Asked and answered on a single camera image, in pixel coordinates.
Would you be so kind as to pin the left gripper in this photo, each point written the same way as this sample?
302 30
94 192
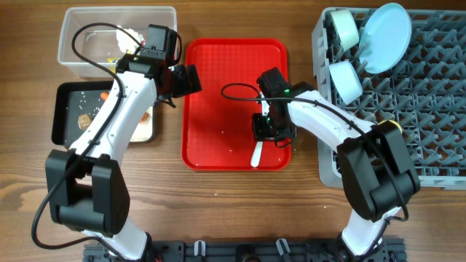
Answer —
184 86

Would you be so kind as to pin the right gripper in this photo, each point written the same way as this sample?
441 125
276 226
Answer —
260 132

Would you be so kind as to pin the white plastic spoon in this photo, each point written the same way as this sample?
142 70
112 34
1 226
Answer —
256 156

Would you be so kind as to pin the white tissue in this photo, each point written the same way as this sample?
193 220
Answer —
125 43

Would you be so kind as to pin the light blue bowl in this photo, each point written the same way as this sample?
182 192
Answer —
346 81

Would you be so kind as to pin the brown round food piece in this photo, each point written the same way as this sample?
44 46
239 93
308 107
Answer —
84 121

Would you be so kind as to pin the yellow cup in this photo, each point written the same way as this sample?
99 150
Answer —
392 122

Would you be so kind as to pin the green bowl with rice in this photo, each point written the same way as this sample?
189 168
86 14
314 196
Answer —
345 28

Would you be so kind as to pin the light blue plate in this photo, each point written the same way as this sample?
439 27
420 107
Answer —
385 38

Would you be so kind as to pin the orange carrot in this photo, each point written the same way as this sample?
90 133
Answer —
104 95

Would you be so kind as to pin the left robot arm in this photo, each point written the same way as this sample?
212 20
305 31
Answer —
86 189

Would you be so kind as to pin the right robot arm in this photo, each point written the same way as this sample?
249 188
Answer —
377 172

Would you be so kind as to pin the grey dishwasher rack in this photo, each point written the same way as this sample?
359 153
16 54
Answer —
424 92

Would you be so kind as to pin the red serving tray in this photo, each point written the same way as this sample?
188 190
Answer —
217 130

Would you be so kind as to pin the clear plastic bin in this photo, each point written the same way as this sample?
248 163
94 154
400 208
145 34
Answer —
100 43

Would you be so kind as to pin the black plastic tray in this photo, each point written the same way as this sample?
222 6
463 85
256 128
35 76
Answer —
74 99

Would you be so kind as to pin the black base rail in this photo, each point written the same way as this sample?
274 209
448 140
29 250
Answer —
313 250

